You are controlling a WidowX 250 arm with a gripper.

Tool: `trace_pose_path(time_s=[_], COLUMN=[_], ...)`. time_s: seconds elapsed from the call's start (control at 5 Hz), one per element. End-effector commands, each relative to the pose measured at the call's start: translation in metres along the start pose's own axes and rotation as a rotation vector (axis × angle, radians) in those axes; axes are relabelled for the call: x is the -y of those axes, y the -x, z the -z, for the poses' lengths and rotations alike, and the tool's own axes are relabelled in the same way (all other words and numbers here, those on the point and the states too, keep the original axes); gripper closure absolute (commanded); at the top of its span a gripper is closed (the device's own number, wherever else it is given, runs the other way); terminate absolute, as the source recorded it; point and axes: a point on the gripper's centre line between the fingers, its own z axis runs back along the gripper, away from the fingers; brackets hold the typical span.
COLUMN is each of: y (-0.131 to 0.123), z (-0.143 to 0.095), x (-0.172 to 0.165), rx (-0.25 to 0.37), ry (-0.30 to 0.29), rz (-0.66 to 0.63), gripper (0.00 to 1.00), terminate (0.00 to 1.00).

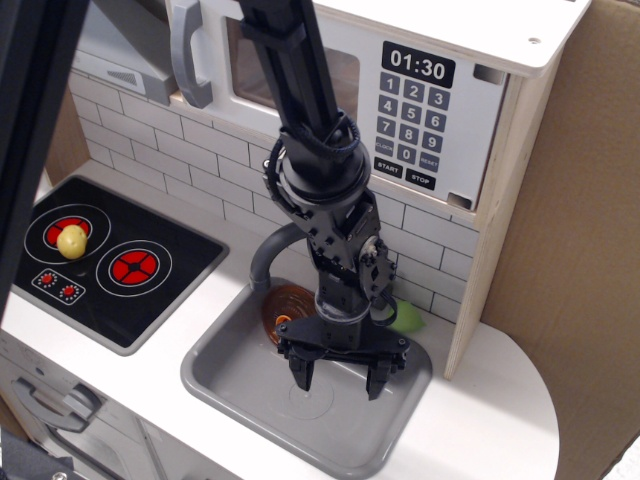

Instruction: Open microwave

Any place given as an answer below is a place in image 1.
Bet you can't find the brown cardboard backdrop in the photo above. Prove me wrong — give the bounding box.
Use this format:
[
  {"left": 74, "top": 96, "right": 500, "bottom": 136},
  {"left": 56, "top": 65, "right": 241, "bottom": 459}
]
[{"left": 482, "top": 1, "right": 639, "bottom": 479}]

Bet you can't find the grey range hood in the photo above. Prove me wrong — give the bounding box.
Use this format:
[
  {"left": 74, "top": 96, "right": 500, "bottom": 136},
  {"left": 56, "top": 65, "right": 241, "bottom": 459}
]
[{"left": 72, "top": 1, "right": 177, "bottom": 105}]

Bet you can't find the white toy microwave door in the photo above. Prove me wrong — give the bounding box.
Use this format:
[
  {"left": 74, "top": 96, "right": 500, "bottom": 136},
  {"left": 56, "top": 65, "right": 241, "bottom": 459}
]
[{"left": 192, "top": 1, "right": 508, "bottom": 211}]

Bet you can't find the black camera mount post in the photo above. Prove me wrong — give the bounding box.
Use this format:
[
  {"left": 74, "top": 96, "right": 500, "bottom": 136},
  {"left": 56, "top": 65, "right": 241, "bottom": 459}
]
[{"left": 1, "top": 1, "right": 88, "bottom": 308}]

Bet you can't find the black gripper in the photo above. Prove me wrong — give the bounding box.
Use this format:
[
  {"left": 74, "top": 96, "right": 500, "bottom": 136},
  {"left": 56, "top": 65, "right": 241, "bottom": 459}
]
[{"left": 276, "top": 294, "right": 410, "bottom": 401}]

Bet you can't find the yellow toy potato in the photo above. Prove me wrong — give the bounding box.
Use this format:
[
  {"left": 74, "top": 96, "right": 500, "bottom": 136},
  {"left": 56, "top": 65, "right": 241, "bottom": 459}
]
[{"left": 56, "top": 225, "right": 88, "bottom": 260}]

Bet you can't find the dark grey toy faucet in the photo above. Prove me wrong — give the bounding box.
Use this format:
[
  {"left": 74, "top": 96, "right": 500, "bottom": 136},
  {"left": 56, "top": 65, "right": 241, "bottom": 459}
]
[{"left": 249, "top": 223, "right": 304, "bottom": 291}]

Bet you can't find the black toy stove top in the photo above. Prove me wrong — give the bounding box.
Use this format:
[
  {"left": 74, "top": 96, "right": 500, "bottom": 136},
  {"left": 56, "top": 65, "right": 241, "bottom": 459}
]
[{"left": 12, "top": 176, "right": 229, "bottom": 356}]

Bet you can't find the grey toy sink basin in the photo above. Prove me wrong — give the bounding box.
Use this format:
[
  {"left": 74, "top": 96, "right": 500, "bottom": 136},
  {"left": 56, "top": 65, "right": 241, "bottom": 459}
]
[{"left": 181, "top": 277, "right": 432, "bottom": 479}]

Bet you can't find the green toy pear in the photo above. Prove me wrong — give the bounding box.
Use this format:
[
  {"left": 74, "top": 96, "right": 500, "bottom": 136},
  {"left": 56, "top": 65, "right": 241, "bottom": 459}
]
[{"left": 390, "top": 300, "right": 425, "bottom": 334}]

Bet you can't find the grey microwave door handle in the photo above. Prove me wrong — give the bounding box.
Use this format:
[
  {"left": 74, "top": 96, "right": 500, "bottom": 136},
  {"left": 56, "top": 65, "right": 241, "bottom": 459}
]
[{"left": 170, "top": 1, "right": 213, "bottom": 109}]

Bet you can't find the wooden toy microwave cabinet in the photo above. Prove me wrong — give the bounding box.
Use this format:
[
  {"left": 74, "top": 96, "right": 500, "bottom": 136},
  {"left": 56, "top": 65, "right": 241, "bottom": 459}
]
[{"left": 173, "top": 1, "right": 588, "bottom": 378}]

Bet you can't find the grey oven door handle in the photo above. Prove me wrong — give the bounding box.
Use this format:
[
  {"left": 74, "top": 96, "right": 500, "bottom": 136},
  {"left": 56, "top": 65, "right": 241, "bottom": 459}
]
[{"left": 12, "top": 377, "right": 102, "bottom": 433}]

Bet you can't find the orange transparent pot lid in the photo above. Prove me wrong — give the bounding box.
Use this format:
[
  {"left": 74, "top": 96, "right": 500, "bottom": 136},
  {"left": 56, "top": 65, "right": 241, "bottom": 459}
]
[{"left": 261, "top": 284, "right": 316, "bottom": 345}]

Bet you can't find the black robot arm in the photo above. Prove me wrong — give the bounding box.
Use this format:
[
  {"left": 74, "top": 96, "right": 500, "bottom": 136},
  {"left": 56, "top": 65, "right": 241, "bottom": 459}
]
[{"left": 241, "top": 1, "right": 410, "bottom": 399}]

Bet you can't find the white toy oven door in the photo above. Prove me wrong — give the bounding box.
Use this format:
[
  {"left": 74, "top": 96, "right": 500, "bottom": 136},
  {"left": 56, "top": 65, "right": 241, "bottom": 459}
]
[{"left": 1, "top": 341, "right": 165, "bottom": 479}]

